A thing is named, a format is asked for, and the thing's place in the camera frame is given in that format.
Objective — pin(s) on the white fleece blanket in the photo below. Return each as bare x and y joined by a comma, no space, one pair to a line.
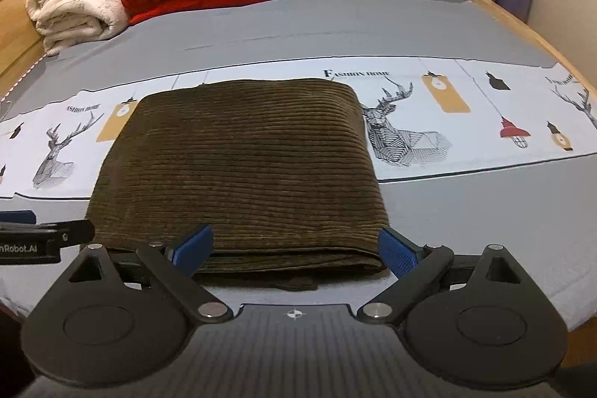
74,6

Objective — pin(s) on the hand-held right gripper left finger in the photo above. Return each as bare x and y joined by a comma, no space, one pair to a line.
193,249

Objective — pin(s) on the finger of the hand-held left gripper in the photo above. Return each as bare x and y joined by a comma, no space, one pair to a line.
70,231
18,217

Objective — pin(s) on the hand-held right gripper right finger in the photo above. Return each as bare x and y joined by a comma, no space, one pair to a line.
396,251

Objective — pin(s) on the grey printed bed sheet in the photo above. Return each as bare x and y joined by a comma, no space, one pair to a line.
303,20

